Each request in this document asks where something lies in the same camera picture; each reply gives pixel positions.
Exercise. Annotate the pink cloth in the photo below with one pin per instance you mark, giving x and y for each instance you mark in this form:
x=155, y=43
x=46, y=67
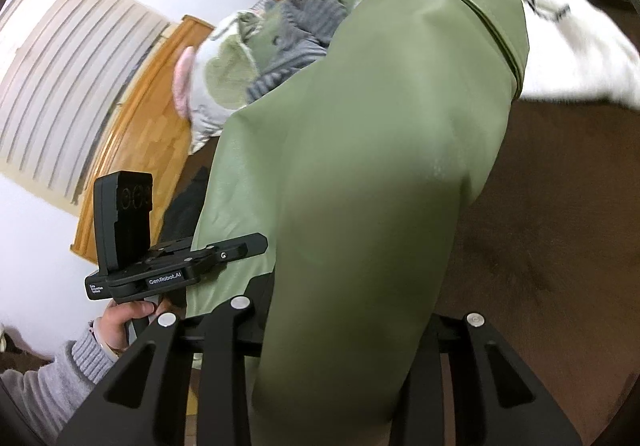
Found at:
x=181, y=80

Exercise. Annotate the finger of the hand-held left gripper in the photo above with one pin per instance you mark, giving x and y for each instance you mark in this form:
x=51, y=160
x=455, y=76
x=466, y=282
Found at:
x=245, y=246

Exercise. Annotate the white window blinds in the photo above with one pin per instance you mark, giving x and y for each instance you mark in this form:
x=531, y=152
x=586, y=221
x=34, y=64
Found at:
x=65, y=75

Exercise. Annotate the white fleece garment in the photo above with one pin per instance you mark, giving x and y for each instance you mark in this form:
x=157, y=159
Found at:
x=565, y=50

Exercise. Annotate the black garment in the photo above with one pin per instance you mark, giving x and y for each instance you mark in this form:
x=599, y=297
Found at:
x=182, y=211

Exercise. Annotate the wooden headboard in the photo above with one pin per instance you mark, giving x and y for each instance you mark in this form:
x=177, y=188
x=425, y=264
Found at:
x=145, y=135

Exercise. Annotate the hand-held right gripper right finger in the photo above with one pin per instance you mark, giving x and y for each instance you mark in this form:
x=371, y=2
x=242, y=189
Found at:
x=472, y=341

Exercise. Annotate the green jacket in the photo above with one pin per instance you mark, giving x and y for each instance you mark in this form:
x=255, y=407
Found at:
x=350, y=175

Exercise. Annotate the white pillow with green print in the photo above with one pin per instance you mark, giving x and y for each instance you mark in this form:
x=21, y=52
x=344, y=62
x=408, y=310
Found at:
x=220, y=75

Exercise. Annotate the grey striped sweater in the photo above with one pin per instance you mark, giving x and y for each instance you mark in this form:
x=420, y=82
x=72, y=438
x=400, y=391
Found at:
x=305, y=40

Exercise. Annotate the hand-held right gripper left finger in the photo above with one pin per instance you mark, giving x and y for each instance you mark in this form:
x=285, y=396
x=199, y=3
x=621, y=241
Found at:
x=225, y=336

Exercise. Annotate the person's left hand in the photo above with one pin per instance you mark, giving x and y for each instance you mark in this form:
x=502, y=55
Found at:
x=117, y=321

